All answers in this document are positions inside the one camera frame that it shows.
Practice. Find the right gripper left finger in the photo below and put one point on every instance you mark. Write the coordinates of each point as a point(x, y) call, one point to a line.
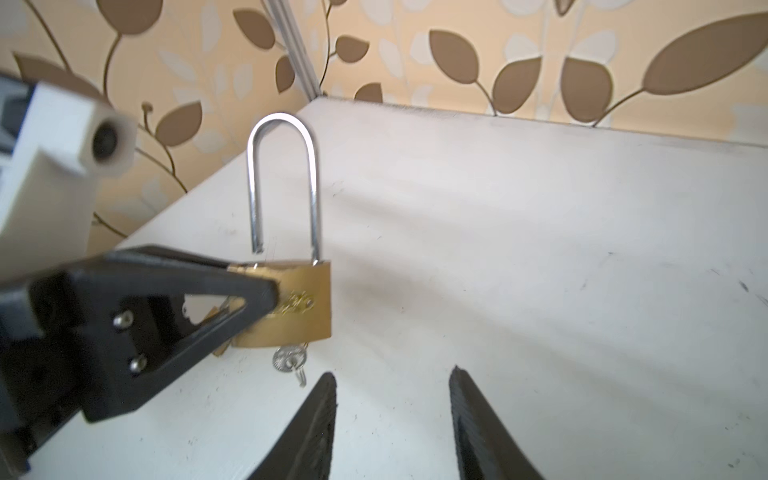
point(305, 448)

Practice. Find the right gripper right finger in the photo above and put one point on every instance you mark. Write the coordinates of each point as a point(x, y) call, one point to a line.
point(484, 448)

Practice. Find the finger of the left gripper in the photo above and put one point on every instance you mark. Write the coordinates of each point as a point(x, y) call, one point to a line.
point(130, 336)

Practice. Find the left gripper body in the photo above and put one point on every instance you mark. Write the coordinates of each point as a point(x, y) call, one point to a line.
point(42, 385)

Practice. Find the silver key with ring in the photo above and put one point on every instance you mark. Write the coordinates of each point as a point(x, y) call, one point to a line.
point(292, 359)

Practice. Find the large brass padlock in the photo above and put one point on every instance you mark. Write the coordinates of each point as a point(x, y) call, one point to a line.
point(303, 313)

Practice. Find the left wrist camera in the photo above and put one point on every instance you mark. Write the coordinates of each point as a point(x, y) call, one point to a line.
point(56, 148)

